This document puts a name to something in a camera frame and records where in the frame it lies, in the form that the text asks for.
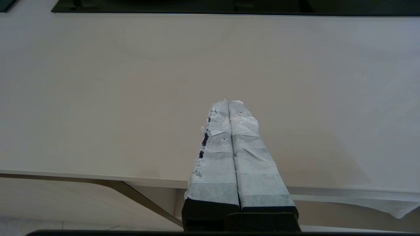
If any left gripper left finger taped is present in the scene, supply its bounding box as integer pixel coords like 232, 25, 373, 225
182, 99, 240, 231

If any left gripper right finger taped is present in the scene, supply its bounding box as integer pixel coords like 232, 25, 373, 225
228, 100, 299, 215

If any white cloth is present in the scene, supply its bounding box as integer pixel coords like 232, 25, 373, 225
289, 187, 420, 219

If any large black induction cooktop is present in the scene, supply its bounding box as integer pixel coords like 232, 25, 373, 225
51, 0, 420, 16

